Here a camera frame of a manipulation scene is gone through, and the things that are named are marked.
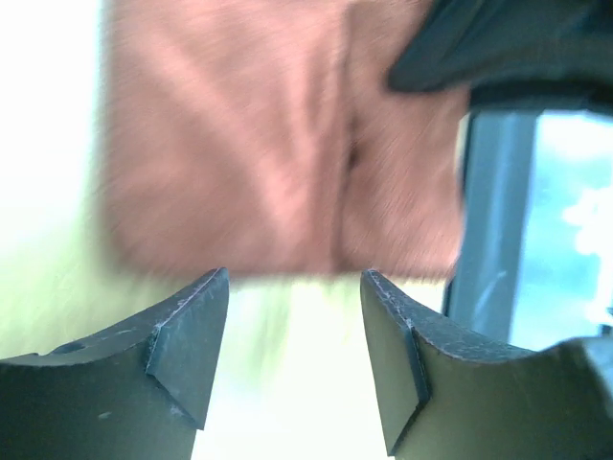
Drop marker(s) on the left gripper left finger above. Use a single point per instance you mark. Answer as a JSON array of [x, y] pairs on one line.
[[139, 389]]

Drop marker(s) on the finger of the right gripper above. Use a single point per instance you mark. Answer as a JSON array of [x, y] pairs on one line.
[[515, 55]]

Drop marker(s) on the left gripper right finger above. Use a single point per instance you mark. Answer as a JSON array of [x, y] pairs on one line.
[[446, 392]]

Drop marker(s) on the brown towel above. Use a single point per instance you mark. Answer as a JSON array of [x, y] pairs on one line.
[[260, 136]]

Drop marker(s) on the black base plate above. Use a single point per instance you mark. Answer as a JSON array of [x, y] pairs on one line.
[[496, 173]]

